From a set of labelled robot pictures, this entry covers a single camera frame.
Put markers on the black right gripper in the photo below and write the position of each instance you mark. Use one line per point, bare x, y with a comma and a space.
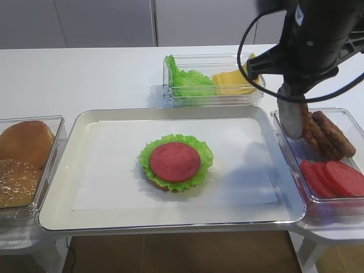
309, 51

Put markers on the brown meat patty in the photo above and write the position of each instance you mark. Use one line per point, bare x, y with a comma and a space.
307, 127
334, 135
320, 143

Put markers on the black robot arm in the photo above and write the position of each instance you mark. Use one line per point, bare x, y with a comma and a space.
319, 8

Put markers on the yellow cheese slices stack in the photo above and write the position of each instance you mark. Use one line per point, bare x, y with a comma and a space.
228, 79

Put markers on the green lettuce leaf on bun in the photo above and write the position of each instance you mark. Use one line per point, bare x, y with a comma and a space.
201, 147

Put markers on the green lettuce leaves in container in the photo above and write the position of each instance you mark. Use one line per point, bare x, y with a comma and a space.
190, 83

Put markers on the clear lettuce and cheese container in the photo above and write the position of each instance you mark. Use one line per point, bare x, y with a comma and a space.
202, 63

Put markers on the red tomato slice on lettuce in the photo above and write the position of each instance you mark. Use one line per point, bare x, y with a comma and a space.
175, 162

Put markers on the bottom bun under lettuce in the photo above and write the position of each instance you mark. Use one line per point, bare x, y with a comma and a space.
160, 183

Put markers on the clear patty and tomato container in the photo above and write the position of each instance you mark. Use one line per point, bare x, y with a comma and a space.
296, 151

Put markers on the left red tomato slice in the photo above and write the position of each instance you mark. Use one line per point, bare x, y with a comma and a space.
308, 170

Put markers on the middle red tomato slice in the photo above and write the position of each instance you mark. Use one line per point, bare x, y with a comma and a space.
328, 186

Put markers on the right red tomato slice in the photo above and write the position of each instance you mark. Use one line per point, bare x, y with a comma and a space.
345, 178

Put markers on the white paper tray liner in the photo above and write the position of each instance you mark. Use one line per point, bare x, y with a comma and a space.
240, 174

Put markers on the large white serving tray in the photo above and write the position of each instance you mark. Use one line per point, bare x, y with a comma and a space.
57, 212

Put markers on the plain brown bun bottom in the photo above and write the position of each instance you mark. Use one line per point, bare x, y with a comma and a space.
28, 141

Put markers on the clear bun container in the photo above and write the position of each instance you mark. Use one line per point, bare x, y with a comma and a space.
25, 215

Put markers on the sesame bun top near tray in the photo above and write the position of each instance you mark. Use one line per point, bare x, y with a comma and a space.
19, 183

